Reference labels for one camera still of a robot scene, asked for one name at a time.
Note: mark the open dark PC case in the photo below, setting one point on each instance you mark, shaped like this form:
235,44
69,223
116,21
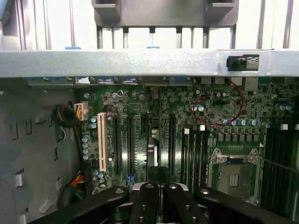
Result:
140,63

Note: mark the short PCIe expansion slot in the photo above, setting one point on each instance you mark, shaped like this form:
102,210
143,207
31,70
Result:
144,124

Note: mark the white PCI expansion slot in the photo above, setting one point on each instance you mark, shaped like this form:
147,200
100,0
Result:
102,140

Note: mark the thin metal locking lever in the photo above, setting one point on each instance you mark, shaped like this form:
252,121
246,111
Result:
278,164

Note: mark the green motherboard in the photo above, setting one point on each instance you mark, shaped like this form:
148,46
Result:
137,100

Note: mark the white power connector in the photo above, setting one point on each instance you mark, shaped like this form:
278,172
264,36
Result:
81,111

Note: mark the CPU socket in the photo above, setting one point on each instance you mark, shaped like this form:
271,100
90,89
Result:
233,179

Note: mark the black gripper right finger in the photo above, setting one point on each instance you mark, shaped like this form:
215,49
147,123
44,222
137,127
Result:
182,205

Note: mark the long PCIe expansion slot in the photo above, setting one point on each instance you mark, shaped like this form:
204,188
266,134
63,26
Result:
117,147
172,147
130,147

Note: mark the metal socket cover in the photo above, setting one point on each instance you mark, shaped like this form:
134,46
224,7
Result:
236,159

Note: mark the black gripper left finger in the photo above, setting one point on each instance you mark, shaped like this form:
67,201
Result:
146,205

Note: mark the grey printed parts rack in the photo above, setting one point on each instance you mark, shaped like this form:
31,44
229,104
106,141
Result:
163,14

